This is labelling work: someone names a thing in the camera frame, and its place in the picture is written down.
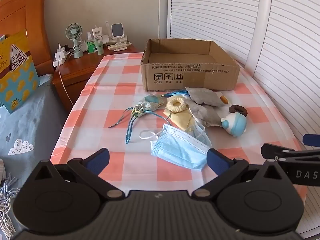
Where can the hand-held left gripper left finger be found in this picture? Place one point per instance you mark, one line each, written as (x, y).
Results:
(97, 161)

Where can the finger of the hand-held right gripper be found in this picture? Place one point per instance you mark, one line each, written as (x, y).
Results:
(312, 140)
(277, 152)

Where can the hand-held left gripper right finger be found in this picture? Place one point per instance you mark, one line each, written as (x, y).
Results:
(218, 162)

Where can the blue face mask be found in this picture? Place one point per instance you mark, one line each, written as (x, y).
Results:
(180, 150)

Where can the blue white plush toy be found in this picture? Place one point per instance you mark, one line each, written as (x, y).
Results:
(236, 125)

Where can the grey fabric pouch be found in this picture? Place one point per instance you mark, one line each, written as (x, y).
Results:
(205, 97)
(205, 115)

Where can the brown hair scrunchie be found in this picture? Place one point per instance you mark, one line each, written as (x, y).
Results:
(233, 108)

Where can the pale yellow cloth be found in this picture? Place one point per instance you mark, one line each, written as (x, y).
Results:
(180, 121)

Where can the cream hair scrunchie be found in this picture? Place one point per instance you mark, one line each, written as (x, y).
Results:
(181, 107)

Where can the blue tassel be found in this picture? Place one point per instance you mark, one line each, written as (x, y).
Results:
(177, 93)

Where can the brown cardboard box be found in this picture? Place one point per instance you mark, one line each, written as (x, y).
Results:
(190, 77)

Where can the small orange white object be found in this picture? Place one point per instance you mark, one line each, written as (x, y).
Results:
(224, 99)

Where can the grey blue cloud bedsheet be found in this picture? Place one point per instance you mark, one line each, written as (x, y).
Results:
(25, 130)

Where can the pink white checkered tablecloth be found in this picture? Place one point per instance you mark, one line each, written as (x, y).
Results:
(120, 80)

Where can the white louvered wardrobe door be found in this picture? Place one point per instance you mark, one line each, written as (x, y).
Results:
(215, 10)
(295, 55)

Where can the wooden nightstand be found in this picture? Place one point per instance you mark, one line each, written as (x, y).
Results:
(75, 75)

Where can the grey fringed blanket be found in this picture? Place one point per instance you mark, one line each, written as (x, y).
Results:
(6, 192)

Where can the white power strip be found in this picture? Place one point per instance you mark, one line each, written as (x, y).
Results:
(60, 61)

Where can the green label bottle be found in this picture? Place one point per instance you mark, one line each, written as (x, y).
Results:
(91, 48)

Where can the white plug charger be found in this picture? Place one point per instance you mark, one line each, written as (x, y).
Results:
(59, 52)

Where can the white remote control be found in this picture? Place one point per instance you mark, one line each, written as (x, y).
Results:
(120, 46)

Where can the black power adapter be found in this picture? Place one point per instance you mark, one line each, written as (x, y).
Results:
(66, 48)

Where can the yellow blue printed box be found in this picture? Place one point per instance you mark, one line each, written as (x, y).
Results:
(17, 75)

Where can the green desk fan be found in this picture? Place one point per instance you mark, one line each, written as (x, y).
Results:
(74, 31)

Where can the white phone stand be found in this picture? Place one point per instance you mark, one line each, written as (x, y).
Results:
(116, 30)

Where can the wooden headboard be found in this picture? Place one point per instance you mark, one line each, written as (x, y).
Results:
(37, 17)

